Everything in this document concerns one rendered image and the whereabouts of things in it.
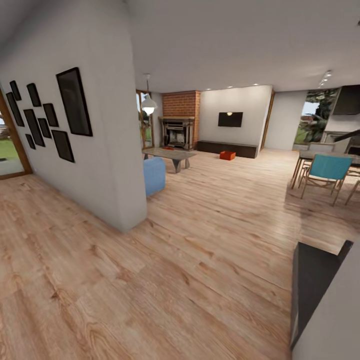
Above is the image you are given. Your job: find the storage box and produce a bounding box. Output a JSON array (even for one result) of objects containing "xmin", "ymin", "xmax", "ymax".
[{"xmin": 219, "ymin": 151, "xmax": 236, "ymax": 161}]

